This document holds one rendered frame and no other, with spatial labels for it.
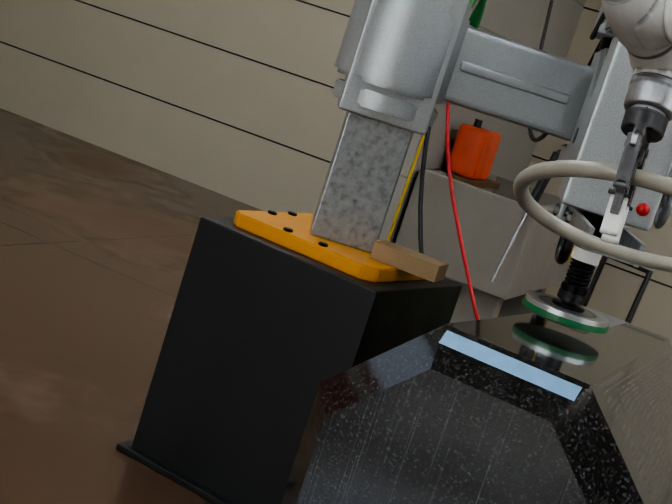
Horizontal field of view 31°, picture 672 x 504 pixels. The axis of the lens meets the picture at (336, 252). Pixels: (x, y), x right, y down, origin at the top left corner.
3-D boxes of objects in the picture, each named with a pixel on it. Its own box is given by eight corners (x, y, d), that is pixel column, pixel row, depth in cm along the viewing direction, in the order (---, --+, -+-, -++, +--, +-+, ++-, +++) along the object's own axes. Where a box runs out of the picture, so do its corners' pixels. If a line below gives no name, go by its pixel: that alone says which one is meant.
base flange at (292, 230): (226, 222, 346) (230, 206, 346) (309, 224, 390) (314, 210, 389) (369, 283, 325) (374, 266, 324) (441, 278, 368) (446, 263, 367)
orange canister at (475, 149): (433, 173, 615) (454, 111, 609) (461, 175, 661) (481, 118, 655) (472, 187, 607) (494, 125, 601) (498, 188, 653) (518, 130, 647)
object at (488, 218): (365, 331, 602) (419, 167, 588) (443, 309, 722) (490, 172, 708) (478, 378, 581) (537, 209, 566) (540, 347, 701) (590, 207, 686)
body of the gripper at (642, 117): (668, 108, 205) (653, 157, 203) (668, 129, 213) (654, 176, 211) (625, 99, 208) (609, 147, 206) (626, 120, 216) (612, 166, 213)
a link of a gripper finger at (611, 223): (628, 199, 205) (628, 197, 204) (617, 237, 203) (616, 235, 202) (611, 195, 206) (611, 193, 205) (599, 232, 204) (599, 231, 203)
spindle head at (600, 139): (550, 200, 321) (607, 37, 314) (630, 226, 319) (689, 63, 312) (555, 213, 286) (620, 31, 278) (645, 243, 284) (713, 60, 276)
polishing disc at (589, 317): (624, 333, 294) (626, 328, 293) (555, 317, 284) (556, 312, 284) (576, 305, 312) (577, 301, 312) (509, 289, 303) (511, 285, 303)
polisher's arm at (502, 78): (337, 73, 330) (365, -16, 326) (329, 67, 364) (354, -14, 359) (588, 153, 339) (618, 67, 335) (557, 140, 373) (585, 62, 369)
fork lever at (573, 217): (550, 216, 319) (557, 198, 318) (621, 240, 317) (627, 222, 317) (565, 243, 251) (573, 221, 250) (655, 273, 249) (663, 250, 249)
